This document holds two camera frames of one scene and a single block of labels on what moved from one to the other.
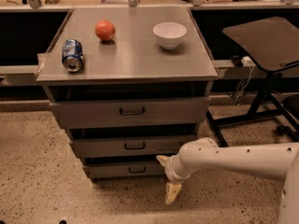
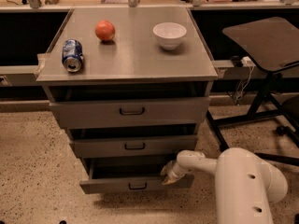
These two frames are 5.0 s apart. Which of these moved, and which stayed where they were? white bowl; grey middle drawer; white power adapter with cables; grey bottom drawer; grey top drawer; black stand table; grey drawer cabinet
Moved: grey bottom drawer
Stayed: black stand table; grey top drawer; grey drawer cabinet; white bowl; white power adapter with cables; grey middle drawer
